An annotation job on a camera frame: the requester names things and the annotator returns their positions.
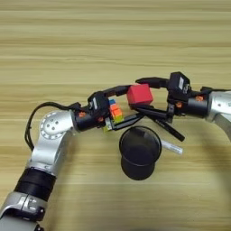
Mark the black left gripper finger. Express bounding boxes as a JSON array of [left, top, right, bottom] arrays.
[[112, 112, 145, 132], [102, 85, 132, 97]]

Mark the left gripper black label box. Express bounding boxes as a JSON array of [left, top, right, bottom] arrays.
[[88, 90, 111, 116]]

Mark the red cube block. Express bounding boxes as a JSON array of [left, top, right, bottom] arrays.
[[126, 83, 154, 106]]

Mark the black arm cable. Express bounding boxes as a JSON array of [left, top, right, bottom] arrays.
[[24, 101, 82, 152], [199, 86, 231, 93]]

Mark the black mesh pen cup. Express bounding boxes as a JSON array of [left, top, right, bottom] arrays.
[[118, 125, 162, 181]]

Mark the black marker pen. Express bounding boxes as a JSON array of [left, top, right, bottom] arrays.
[[150, 115, 186, 143]]

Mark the white silver pen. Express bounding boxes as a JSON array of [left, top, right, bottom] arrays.
[[161, 139, 184, 155]]

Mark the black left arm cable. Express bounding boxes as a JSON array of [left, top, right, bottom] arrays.
[[24, 101, 82, 152]]

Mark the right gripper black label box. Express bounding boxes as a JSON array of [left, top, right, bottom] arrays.
[[167, 71, 192, 102]]

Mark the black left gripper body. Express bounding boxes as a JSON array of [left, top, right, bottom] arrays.
[[73, 108, 116, 134]]

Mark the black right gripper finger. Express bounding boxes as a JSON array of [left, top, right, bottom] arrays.
[[130, 104, 170, 120], [134, 77, 170, 89]]

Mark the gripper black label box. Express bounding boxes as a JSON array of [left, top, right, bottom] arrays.
[[88, 90, 111, 116], [167, 71, 192, 102]]

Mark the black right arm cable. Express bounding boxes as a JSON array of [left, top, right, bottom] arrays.
[[199, 86, 231, 93]]

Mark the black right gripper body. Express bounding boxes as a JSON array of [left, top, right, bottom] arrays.
[[166, 92, 210, 125]]

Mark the multicoloured puzzle cube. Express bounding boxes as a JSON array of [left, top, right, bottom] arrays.
[[102, 98, 125, 134]]

